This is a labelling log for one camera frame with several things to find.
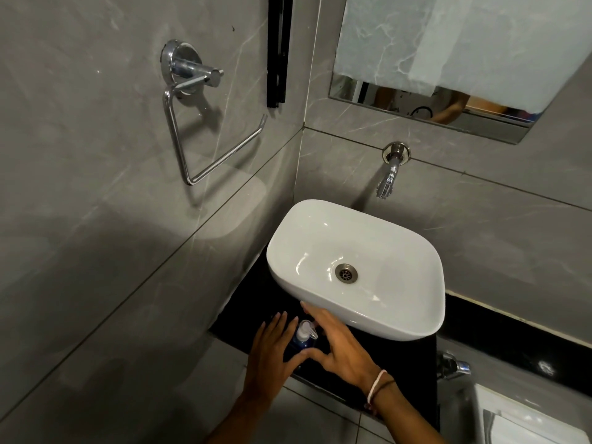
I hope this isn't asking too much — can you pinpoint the person's left hand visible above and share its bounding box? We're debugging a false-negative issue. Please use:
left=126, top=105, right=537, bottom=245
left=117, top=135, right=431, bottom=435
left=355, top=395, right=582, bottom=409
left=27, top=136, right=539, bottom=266
left=242, top=312, right=302, bottom=404

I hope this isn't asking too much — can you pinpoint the person's right hand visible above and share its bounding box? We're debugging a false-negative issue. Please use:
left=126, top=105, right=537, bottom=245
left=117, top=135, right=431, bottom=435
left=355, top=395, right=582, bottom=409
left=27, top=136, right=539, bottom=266
left=289, top=302, right=385, bottom=399

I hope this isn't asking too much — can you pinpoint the blue soap pump bottle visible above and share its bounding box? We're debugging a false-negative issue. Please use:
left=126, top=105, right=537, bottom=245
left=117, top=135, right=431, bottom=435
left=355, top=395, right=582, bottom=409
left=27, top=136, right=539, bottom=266
left=283, top=320, right=320, bottom=362

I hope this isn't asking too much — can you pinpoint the person's left forearm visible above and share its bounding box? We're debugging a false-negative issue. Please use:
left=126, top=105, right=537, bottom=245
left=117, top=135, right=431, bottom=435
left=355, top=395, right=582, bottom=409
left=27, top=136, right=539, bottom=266
left=203, top=392, right=279, bottom=444

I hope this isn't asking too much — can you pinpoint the person's right forearm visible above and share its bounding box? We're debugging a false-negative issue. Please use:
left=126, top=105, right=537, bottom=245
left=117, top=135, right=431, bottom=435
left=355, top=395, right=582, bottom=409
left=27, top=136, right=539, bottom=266
left=368, top=372, right=447, bottom=444

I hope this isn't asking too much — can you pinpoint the black stone counter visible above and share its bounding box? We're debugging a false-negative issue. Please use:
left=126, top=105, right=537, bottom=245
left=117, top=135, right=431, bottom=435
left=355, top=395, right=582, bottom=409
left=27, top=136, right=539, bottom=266
left=208, top=245, right=440, bottom=431

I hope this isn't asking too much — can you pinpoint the white ceramic sink basin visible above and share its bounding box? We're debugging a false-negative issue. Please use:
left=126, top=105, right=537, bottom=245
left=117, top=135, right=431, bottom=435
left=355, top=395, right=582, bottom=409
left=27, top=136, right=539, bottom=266
left=266, top=199, right=446, bottom=342

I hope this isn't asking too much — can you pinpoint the chrome angle valve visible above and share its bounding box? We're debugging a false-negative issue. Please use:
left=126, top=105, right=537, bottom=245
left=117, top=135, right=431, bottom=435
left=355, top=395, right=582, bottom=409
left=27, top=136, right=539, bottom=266
left=437, top=351, right=473, bottom=381

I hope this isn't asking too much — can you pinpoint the black stone ledge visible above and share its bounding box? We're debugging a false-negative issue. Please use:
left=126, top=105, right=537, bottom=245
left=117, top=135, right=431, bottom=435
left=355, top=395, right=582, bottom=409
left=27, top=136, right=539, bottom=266
left=443, top=292, right=592, bottom=399

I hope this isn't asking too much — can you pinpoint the white toilet cistern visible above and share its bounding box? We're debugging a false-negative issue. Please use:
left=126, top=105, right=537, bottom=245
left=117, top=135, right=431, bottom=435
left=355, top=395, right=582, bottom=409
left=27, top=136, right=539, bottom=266
left=471, top=383, right=592, bottom=444

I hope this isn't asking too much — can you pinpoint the white wrist bracelet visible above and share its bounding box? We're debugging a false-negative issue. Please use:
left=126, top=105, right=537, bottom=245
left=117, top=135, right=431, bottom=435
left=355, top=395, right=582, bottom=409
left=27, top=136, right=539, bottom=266
left=367, top=369, right=389, bottom=408

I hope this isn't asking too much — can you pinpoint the chrome wall faucet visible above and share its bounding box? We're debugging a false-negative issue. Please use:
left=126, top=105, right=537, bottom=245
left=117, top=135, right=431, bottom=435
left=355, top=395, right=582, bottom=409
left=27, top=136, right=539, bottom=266
left=376, top=142, right=411, bottom=200

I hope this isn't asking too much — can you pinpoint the wall mirror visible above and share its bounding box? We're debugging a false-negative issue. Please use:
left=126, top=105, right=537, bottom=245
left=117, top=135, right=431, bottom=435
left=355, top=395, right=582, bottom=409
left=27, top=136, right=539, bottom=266
left=327, top=0, right=592, bottom=145

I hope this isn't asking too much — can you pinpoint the chrome towel ring holder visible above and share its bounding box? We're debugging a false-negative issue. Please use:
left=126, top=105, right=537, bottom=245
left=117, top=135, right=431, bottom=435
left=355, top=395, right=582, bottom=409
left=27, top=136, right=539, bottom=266
left=160, top=39, right=269, bottom=187

